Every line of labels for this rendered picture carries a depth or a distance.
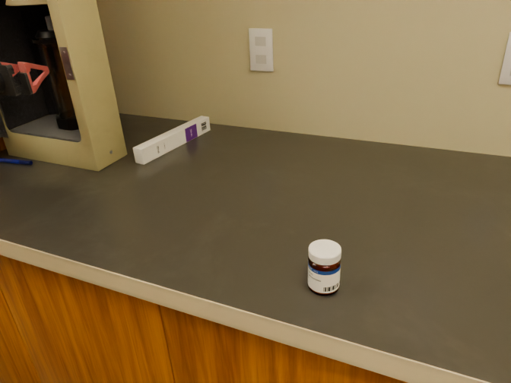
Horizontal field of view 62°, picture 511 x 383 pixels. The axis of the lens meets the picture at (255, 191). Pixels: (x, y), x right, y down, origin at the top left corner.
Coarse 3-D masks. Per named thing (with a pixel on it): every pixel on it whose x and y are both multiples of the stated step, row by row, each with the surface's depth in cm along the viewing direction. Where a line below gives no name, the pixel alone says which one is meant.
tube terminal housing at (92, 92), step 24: (48, 0) 88; (72, 0) 90; (72, 24) 91; (96, 24) 97; (72, 48) 92; (96, 48) 98; (96, 72) 100; (72, 96) 97; (96, 96) 101; (96, 120) 102; (24, 144) 112; (48, 144) 108; (72, 144) 105; (96, 144) 103; (120, 144) 111; (96, 168) 105
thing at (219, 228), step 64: (128, 128) 132; (256, 128) 127; (0, 192) 98; (64, 192) 96; (128, 192) 95; (192, 192) 93; (256, 192) 92; (320, 192) 91; (384, 192) 90; (448, 192) 88; (64, 256) 75; (128, 256) 74; (192, 256) 73; (256, 256) 72; (384, 256) 71; (448, 256) 70; (256, 320) 61; (320, 320) 59; (384, 320) 58; (448, 320) 58
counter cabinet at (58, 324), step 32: (0, 256) 89; (0, 288) 96; (32, 288) 90; (64, 288) 84; (96, 288) 80; (0, 320) 104; (32, 320) 96; (64, 320) 90; (96, 320) 85; (128, 320) 80; (160, 320) 76; (192, 320) 72; (0, 352) 113; (32, 352) 104; (64, 352) 97; (96, 352) 91; (128, 352) 85; (160, 352) 80; (192, 352) 76; (224, 352) 72; (256, 352) 68; (288, 352) 65
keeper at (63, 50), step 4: (60, 48) 92; (64, 48) 92; (60, 52) 93; (64, 52) 92; (64, 56) 93; (68, 56) 92; (64, 60) 93; (68, 60) 93; (64, 64) 94; (68, 64) 93; (68, 68) 94; (68, 72) 94; (72, 72) 94; (68, 76) 95; (72, 76) 94
